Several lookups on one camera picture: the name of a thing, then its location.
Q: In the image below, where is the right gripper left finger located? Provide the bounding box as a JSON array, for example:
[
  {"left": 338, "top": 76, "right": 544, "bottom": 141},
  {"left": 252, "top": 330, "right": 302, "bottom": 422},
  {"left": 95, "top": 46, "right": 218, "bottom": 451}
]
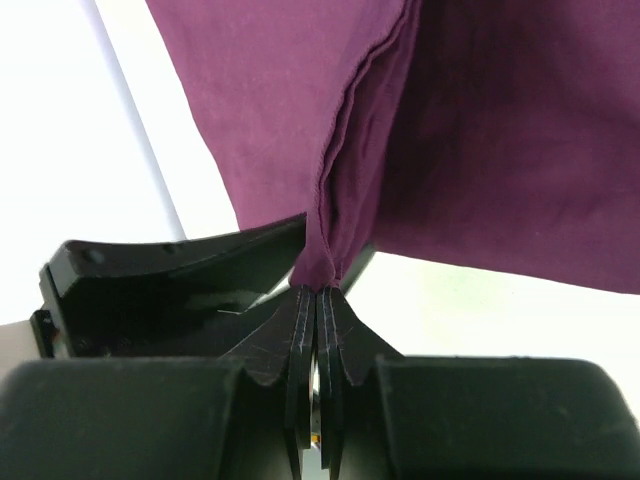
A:
[{"left": 223, "top": 286, "right": 314, "bottom": 450}]

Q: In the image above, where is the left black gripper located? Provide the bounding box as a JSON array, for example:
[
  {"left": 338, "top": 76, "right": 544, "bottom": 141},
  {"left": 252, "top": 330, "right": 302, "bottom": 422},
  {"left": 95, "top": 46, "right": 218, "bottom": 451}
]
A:
[{"left": 31, "top": 215, "right": 306, "bottom": 359}]

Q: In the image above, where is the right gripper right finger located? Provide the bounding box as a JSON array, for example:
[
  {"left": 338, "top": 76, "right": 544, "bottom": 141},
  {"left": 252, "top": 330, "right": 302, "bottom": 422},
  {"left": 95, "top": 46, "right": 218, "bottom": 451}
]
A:
[{"left": 316, "top": 288, "right": 403, "bottom": 470}]

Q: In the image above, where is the purple surgical wrap cloth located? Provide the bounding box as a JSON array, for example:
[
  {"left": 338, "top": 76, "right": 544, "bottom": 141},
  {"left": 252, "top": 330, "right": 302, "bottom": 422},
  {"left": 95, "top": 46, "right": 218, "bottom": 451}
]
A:
[{"left": 148, "top": 1, "right": 639, "bottom": 294}]

